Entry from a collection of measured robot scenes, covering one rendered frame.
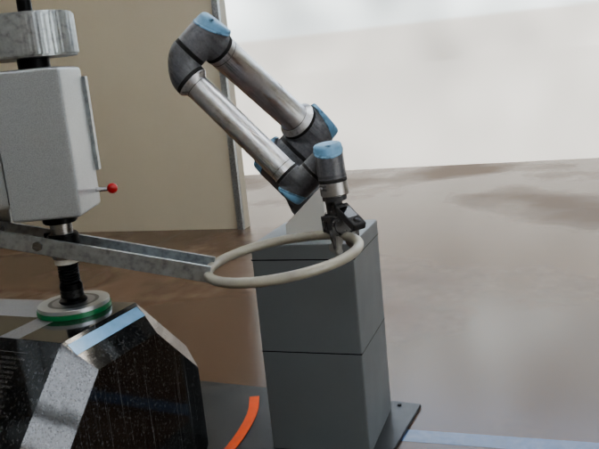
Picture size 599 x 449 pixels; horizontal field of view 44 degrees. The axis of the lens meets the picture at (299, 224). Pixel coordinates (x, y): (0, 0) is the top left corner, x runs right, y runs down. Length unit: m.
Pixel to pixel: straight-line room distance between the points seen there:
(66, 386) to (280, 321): 1.03
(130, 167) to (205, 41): 5.29
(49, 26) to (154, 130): 5.37
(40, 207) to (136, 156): 5.47
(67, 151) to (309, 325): 1.15
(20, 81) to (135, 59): 5.39
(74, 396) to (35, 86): 0.84
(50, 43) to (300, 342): 1.40
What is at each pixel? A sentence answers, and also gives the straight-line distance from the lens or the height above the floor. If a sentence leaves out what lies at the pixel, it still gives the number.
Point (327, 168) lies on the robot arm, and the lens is 2.26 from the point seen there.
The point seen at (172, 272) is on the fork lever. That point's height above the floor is 0.93.
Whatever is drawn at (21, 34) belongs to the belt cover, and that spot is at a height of 1.64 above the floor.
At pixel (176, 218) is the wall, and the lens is 7.54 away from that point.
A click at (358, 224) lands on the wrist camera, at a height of 1.00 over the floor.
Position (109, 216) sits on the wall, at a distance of 7.94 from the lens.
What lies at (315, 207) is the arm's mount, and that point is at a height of 0.97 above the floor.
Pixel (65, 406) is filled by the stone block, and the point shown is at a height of 0.69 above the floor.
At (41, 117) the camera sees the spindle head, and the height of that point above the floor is 1.42.
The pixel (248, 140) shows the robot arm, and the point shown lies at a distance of 2.41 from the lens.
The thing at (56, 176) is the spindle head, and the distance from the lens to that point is 2.16.
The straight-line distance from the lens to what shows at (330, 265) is 2.01.
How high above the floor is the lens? 1.48
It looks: 12 degrees down
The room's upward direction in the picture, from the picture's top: 6 degrees counter-clockwise
